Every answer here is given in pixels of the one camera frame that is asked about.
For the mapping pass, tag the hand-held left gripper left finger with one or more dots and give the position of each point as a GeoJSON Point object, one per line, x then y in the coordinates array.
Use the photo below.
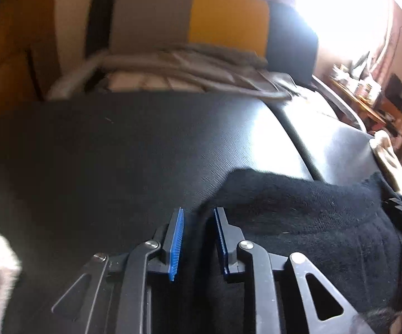
{"type": "Point", "coordinates": [175, 243]}

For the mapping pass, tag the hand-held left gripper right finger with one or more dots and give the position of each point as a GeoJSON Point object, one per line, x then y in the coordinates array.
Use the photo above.
{"type": "Point", "coordinates": [220, 240]}

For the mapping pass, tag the beige knit sweater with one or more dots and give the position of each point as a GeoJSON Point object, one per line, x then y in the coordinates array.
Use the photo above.
{"type": "Point", "coordinates": [389, 153]}

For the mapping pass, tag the black knit sweater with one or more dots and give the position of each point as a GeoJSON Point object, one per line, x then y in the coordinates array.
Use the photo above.
{"type": "Point", "coordinates": [308, 233]}

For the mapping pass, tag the wooden table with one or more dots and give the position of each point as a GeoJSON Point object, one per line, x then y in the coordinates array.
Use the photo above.
{"type": "Point", "coordinates": [369, 106]}

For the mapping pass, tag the dark fur trim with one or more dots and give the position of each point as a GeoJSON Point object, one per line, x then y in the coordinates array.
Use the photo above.
{"type": "Point", "coordinates": [378, 320]}

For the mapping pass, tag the black television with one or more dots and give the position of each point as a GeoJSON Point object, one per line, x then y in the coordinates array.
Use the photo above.
{"type": "Point", "coordinates": [397, 88]}

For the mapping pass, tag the grey garment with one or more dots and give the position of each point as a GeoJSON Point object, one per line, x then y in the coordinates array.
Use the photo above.
{"type": "Point", "coordinates": [204, 66]}

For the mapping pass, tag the bright window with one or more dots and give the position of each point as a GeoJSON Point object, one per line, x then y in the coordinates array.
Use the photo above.
{"type": "Point", "coordinates": [343, 14]}

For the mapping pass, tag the grey yellow blue sofa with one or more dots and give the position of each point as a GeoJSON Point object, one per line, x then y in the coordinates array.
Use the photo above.
{"type": "Point", "coordinates": [228, 17]}

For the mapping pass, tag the black hanging cloth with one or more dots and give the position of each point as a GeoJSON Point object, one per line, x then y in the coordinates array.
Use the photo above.
{"type": "Point", "coordinates": [103, 14]}

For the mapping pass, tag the wooden wardrobe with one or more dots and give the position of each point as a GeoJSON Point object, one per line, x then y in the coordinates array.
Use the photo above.
{"type": "Point", "coordinates": [6, 59]}

